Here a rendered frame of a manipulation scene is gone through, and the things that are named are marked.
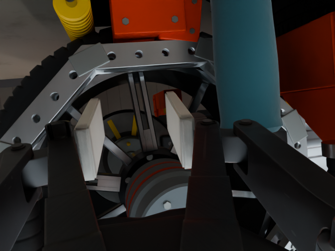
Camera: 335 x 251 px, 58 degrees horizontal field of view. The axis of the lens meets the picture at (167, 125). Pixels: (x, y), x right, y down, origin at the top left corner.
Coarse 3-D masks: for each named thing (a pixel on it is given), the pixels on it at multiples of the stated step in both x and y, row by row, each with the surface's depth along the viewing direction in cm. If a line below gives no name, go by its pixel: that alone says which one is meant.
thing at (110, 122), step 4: (112, 124) 102; (112, 128) 102; (116, 128) 102; (132, 128) 103; (136, 128) 103; (116, 132) 102; (132, 132) 103; (136, 132) 104; (116, 136) 102; (120, 136) 103
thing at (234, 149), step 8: (200, 120) 18; (224, 128) 16; (232, 128) 16; (224, 136) 15; (232, 136) 15; (224, 144) 15; (232, 144) 15; (240, 144) 15; (224, 152) 15; (232, 152) 15; (240, 152) 15; (232, 160) 15; (240, 160) 15
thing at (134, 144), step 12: (108, 120) 102; (120, 120) 103; (132, 120) 103; (144, 120) 104; (156, 120) 105; (108, 132) 102; (120, 132) 103; (156, 132) 105; (120, 144) 99; (132, 144) 99; (108, 156) 102; (108, 168) 102; (120, 168) 99; (96, 180) 102; (108, 192) 103
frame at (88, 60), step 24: (96, 48) 48; (120, 48) 49; (144, 48) 49; (168, 48) 50; (192, 48) 52; (72, 72) 52; (96, 72) 52; (120, 72) 54; (48, 96) 47; (72, 96) 48; (24, 120) 46; (48, 120) 47; (288, 120) 54; (0, 144) 46; (288, 240) 56
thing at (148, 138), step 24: (144, 72) 62; (168, 72) 62; (192, 72) 60; (144, 96) 60; (192, 96) 64; (216, 96) 68; (216, 120) 84; (144, 144) 60; (120, 192) 60; (240, 192) 65; (96, 216) 61; (240, 216) 73; (264, 216) 64
